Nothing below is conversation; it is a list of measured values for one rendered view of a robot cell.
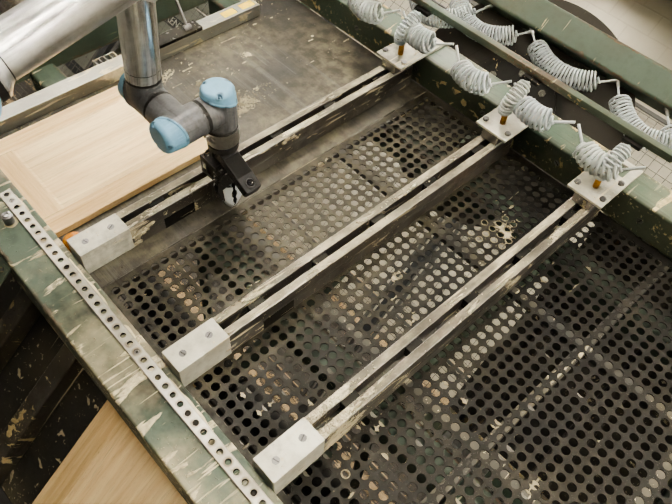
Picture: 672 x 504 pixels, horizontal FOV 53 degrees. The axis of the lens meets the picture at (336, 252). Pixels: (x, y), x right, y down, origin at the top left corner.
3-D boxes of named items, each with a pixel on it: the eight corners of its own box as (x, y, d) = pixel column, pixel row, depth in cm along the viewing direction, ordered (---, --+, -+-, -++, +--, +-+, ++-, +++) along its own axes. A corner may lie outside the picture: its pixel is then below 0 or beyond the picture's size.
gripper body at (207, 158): (226, 158, 167) (223, 121, 157) (248, 178, 163) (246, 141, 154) (201, 172, 163) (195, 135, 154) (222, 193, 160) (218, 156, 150)
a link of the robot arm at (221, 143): (245, 127, 150) (215, 143, 147) (246, 142, 154) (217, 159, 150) (225, 109, 153) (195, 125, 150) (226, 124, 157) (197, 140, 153)
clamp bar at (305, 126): (69, 253, 159) (39, 183, 140) (415, 56, 212) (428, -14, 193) (92, 280, 155) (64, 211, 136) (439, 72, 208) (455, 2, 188)
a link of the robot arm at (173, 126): (140, 134, 145) (183, 111, 150) (172, 164, 140) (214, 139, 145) (134, 106, 138) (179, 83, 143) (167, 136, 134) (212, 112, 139)
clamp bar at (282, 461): (247, 464, 131) (240, 413, 112) (595, 177, 184) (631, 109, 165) (281, 504, 127) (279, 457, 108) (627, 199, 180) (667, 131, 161)
